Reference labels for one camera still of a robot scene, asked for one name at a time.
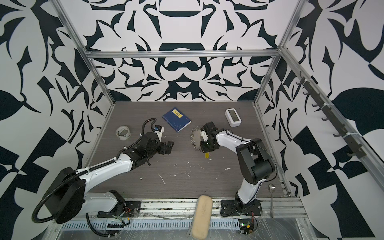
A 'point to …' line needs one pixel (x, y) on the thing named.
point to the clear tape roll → (123, 132)
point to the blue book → (176, 119)
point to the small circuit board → (246, 225)
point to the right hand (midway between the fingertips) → (205, 147)
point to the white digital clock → (232, 117)
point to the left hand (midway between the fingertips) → (167, 138)
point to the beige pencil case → (201, 222)
